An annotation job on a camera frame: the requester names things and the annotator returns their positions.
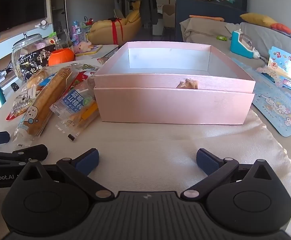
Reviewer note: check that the dark blue cabinet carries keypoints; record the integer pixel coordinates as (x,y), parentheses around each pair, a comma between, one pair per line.
(200,12)

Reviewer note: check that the white small gadget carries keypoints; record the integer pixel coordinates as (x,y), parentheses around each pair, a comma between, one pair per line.
(42,24)

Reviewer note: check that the colourful toy box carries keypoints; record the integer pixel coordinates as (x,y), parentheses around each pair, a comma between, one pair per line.
(76,31)

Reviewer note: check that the orange pumpkin bucket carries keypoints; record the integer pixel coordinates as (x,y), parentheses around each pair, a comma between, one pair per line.
(60,56)

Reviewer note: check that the red ribbon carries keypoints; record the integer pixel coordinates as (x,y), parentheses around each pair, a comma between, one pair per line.
(115,30)

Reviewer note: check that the black snack packet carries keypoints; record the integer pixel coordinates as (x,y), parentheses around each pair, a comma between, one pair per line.
(33,62)

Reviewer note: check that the white side table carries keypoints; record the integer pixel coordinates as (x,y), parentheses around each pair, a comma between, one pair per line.
(109,51)

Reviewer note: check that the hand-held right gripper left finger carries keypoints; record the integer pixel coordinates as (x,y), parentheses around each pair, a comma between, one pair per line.
(88,161)

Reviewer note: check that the white printed snack packet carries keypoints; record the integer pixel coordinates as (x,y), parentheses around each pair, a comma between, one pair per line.
(19,103)

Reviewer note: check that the clear packet with blue label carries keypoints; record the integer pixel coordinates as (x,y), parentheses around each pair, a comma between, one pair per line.
(74,100)

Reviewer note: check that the orange snack bar packet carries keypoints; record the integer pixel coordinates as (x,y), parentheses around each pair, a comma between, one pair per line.
(85,113)

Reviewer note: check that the green toy car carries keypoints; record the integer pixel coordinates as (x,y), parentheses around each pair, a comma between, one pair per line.
(221,38)

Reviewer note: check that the beige dining chair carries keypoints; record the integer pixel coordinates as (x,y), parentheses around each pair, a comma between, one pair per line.
(169,17)

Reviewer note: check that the black television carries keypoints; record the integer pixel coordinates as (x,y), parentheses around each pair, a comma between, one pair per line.
(13,2)

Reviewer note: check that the blue cartoon sticker book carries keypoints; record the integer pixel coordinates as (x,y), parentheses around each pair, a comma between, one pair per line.
(278,105)

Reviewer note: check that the pink cardboard box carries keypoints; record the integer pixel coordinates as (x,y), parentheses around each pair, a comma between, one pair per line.
(173,107)

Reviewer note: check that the shelf unit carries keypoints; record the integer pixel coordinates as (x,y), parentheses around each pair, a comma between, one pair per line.
(58,5)

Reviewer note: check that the long bread stick packet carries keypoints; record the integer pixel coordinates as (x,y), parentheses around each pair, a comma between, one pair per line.
(48,97)

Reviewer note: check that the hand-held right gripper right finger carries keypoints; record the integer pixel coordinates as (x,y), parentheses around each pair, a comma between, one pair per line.
(206,161)

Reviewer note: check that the bread roll packet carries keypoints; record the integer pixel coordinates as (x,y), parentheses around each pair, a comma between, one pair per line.
(36,77)

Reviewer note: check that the blue cartoon playset carton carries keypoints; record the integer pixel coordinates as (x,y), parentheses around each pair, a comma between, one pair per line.
(285,66)

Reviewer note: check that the yellow armchair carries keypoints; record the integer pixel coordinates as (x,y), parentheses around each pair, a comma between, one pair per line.
(103,28)

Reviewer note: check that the blue toy machine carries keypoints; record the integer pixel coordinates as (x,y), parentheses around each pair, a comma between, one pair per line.
(241,43)

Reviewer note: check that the pink plush toy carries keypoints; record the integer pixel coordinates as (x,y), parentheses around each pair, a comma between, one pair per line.
(81,47)

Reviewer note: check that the grey covered sofa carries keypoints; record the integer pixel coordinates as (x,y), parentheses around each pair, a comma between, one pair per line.
(205,33)

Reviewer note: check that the dark coat on rack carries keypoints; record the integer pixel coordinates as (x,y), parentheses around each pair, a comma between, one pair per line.
(148,7)

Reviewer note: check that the orange pillow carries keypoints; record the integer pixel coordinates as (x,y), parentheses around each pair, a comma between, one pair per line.
(281,28)

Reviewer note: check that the white tablecloth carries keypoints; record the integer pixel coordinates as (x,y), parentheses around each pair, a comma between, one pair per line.
(148,142)

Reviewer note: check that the yellow pillow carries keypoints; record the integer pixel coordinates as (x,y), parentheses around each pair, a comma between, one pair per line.
(258,19)

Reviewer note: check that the glass jar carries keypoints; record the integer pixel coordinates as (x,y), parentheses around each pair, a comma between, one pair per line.
(25,45)

